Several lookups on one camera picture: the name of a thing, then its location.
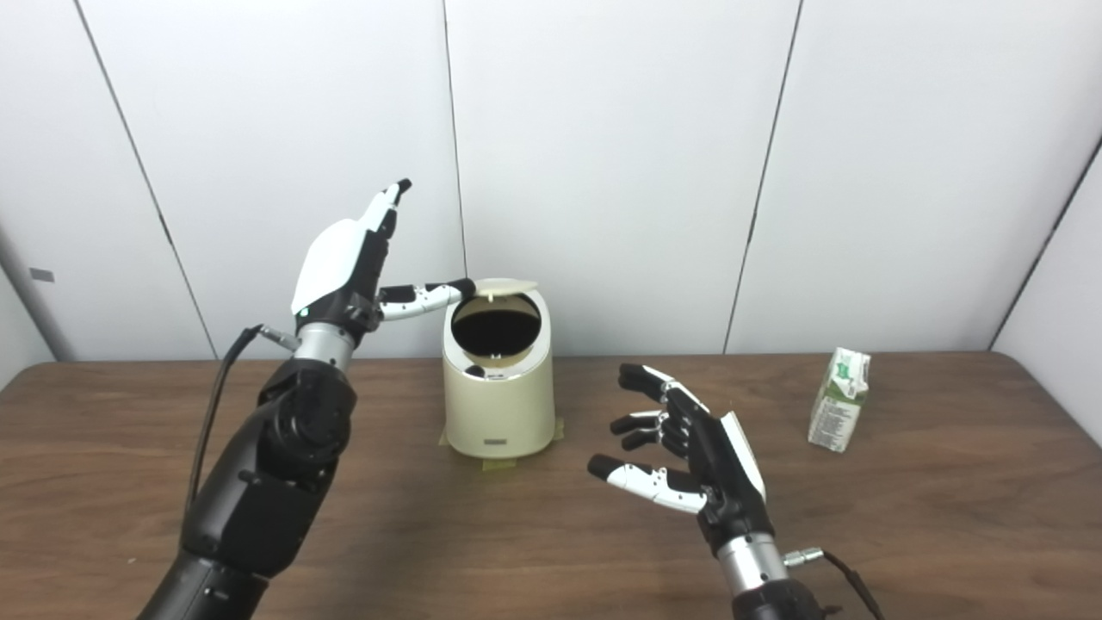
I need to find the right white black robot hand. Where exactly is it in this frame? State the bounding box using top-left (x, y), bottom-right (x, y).
top-left (587, 363), bottom-right (774, 556)

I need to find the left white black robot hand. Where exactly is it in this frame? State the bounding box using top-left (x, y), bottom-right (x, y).
top-left (291, 178), bottom-right (477, 338)

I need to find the green white milk carton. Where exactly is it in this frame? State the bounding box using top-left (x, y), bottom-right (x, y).
top-left (808, 347), bottom-right (871, 454)

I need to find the cream round bin lid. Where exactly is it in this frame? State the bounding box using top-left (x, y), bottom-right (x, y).
top-left (465, 277), bottom-right (539, 302)

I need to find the cream-colored round bin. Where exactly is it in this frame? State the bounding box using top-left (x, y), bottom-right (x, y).
top-left (442, 288), bottom-right (556, 459)

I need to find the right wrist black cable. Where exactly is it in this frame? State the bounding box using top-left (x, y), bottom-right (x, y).
top-left (782, 547), bottom-right (885, 620)

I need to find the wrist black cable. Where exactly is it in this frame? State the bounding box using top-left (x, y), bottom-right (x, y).
top-left (185, 324), bottom-right (300, 518)
top-left (782, 547), bottom-right (885, 620)

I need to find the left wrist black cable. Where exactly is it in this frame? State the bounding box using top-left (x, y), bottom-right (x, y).
top-left (185, 324), bottom-right (300, 518)

